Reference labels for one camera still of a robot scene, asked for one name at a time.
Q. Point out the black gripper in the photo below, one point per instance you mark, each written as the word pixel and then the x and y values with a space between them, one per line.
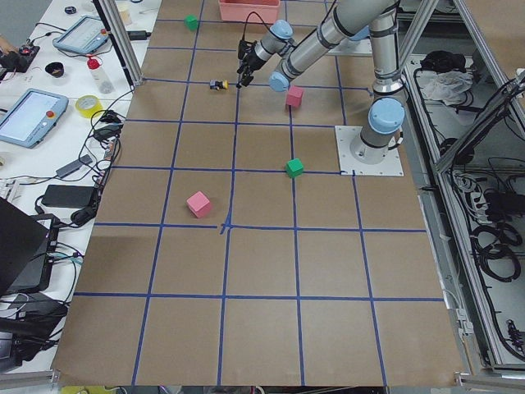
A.
pixel 250 63

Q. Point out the yellow push button switch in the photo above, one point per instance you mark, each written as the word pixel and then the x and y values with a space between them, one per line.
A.
pixel 218 85

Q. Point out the pink cube near centre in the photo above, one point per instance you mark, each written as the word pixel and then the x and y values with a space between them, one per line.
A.
pixel 294 96

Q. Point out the pink cube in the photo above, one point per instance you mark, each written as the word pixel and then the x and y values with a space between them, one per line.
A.
pixel 199 204
pixel 294 96

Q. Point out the pink plastic bin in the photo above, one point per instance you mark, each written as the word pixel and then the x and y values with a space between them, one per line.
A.
pixel 239 10

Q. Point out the green cube near bin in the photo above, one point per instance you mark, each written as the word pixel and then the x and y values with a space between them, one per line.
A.
pixel 191 22

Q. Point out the green cube near base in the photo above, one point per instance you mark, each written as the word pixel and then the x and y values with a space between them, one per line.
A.
pixel 294 168

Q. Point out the pink cube far side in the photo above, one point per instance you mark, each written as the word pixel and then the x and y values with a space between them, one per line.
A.
pixel 199 204

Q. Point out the red capped squeeze bottle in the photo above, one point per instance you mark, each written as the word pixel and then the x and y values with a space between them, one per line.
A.
pixel 101 78

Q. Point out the yellow tape roll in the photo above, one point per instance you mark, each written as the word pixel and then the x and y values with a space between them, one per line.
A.
pixel 88 105

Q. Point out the far teach pendant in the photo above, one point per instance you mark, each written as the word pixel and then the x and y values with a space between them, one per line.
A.
pixel 85 37

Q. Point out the teach pendant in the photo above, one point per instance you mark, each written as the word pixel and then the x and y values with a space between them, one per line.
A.
pixel 33 115
pixel 85 37

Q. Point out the black small bowl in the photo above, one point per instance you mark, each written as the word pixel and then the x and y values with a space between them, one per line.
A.
pixel 55 69

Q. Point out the white crumpled cloth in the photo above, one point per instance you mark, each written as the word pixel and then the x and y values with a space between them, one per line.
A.
pixel 450 87

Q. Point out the near teach pendant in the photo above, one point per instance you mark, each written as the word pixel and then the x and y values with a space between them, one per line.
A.
pixel 33 115

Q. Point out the black power adapter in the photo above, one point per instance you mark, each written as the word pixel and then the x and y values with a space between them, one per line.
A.
pixel 64 196

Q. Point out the black laptop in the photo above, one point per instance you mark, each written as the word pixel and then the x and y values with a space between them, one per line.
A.
pixel 27 245

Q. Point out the black camera mount wrist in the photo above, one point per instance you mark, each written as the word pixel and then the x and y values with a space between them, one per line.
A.
pixel 244 48

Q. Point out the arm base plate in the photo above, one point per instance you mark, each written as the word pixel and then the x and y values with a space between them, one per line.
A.
pixel 347 47
pixel 358 159

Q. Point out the aluminium frame post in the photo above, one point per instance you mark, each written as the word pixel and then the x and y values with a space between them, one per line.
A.
pixel 108 12

